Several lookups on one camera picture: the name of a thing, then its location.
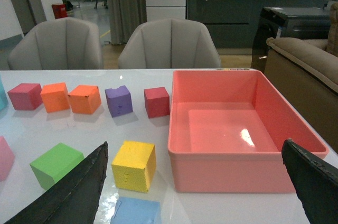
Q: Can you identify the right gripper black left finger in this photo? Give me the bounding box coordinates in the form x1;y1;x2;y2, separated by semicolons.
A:
7;142;108;223

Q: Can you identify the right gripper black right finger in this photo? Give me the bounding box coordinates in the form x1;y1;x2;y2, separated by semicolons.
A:
281;139;337;223

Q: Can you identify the light blue foam cube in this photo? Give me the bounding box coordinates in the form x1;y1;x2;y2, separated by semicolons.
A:
110;197;162;223

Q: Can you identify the green foam cube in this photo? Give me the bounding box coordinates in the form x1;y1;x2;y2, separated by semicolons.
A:
30;143;84;190

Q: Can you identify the yellow foam cube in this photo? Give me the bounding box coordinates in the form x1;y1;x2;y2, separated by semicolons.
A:
111;141;156;193

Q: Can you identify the pink foam cube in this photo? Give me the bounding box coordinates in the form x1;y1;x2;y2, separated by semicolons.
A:
0;136;15;181

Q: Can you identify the orange foam cube right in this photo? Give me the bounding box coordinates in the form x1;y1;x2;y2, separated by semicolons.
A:
68;85;101;115

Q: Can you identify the orange foam cube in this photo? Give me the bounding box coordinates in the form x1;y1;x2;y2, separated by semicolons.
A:
68;85;101;115
41;82;70;113

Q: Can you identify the orange foam cube left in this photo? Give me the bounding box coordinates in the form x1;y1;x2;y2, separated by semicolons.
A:
41;82;70;113

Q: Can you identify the pink plastic bin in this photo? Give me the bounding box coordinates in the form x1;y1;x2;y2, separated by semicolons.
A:
167;70;329;193

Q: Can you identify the purple foam cube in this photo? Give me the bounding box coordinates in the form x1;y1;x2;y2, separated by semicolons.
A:
105;85;133;117

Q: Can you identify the brown sofa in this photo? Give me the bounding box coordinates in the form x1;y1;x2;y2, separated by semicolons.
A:
264;3;337;151

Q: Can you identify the magenta foam cube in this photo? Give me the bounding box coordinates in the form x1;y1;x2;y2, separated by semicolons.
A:
7;83;43;110

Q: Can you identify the teal plastic bin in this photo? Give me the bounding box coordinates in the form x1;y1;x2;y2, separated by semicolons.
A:
0;79;8;110

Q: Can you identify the red foam cube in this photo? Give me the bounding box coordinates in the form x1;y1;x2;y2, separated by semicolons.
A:
144;87;170;118

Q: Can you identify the grey armchair left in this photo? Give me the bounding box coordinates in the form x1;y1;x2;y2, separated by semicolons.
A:
7;17;104;70

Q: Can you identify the grey armchair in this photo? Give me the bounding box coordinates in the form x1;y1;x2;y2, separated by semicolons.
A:
7;17;104;70
118;18;221;69

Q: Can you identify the black appliance box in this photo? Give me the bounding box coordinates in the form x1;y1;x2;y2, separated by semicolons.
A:
251;7;331;72

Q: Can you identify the grey armchair right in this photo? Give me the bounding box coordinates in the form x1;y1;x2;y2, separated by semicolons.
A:
118;18;221;69

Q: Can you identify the dark grey kitchen counter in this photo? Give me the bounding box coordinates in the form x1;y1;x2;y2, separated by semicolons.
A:
186;0;325;49

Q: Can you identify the red box on floor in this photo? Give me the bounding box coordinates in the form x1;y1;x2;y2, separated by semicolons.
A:
52;3;68;19

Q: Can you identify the grey curtain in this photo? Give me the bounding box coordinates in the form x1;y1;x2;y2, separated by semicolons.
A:
108;0;147;45

